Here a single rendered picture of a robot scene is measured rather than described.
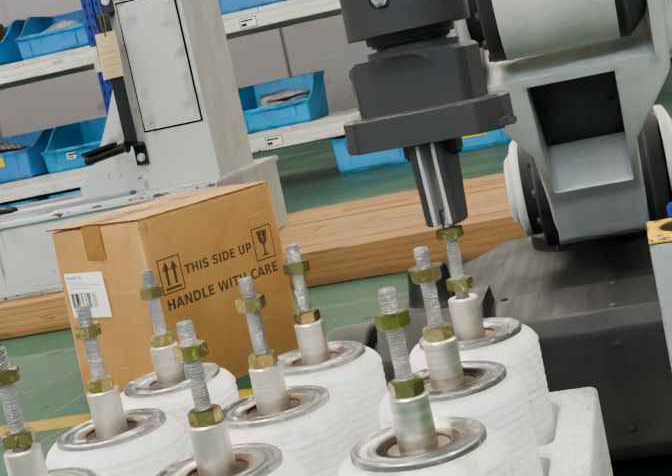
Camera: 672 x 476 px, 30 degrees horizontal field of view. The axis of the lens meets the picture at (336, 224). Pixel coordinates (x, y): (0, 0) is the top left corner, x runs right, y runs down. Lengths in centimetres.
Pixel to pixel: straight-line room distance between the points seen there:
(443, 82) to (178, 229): 117
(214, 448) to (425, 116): 29
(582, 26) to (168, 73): 190
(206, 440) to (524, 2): 56
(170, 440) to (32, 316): 217
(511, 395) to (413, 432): 12
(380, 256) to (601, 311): 157
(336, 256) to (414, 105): 189
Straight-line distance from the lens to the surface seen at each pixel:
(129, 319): 201
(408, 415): 68
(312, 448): 80
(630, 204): 140
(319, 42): 929
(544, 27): 114
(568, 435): 89
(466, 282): 90
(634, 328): 119
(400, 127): 87
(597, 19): 114
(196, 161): 295
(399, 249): 272
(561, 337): 119
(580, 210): 139
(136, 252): 195
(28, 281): 308
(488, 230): 269
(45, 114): 1001
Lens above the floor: 46
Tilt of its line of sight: 7 degrees down
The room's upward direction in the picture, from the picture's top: 12 degrees counter-clockwise
